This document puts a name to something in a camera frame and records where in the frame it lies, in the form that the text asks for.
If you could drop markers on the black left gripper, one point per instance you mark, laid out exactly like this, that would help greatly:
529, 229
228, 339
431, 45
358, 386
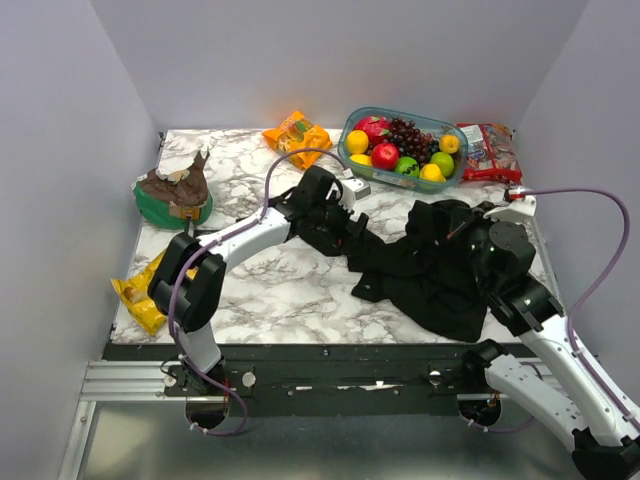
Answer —
342, 235

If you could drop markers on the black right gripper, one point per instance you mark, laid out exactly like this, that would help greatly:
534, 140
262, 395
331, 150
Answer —
475, 215

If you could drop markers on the black button-up shirt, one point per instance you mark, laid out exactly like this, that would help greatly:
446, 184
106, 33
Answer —
437, 291

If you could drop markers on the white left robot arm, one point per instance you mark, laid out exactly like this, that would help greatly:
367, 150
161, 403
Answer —
188, 282

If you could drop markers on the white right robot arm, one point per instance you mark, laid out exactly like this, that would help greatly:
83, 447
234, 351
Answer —
588, 413

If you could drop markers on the small yellow lemon front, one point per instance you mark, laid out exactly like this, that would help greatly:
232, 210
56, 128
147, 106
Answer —
361, 159

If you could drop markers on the orange snack packet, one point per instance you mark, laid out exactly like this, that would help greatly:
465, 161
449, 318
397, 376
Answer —
297, 132

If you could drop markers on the yellow lemon left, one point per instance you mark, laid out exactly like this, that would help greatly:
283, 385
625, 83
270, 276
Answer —
357, 142

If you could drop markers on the red candy bag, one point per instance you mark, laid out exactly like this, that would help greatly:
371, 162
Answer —
490, 154

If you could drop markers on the yellow lemon front right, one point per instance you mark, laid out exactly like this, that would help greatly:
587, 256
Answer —
432, 173

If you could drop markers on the red apple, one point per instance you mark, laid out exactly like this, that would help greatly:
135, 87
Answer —
384, 156

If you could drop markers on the green apple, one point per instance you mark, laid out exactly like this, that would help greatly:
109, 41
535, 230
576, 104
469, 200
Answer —
444, 162

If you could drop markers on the red dragon fruit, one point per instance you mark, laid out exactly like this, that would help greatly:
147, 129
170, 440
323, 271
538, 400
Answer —
376, 128

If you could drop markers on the yellow-orange peach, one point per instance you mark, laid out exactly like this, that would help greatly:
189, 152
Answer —
449, 144

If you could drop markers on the teal plastic fruit container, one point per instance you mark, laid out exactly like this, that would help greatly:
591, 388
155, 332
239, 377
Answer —
436, 128

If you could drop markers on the dark red grape bunch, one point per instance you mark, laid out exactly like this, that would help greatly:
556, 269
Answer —
411, 141

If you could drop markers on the green brown crumpled bag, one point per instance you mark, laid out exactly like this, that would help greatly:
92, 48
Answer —
172, 200

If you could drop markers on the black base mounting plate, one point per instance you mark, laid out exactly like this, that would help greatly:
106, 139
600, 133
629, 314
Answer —
262, 381

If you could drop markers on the yellow Lays chips bag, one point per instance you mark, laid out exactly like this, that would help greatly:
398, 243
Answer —
133, 293

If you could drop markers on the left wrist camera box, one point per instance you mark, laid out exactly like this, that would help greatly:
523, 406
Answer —
354, 189

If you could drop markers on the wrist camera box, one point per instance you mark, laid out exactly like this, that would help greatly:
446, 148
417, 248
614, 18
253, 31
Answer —
518, 206
354, 189

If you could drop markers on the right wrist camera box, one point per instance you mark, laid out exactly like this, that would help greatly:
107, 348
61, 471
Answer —
518, 206

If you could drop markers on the aluminium rail frame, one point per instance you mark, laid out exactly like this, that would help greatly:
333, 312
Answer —
127, 428

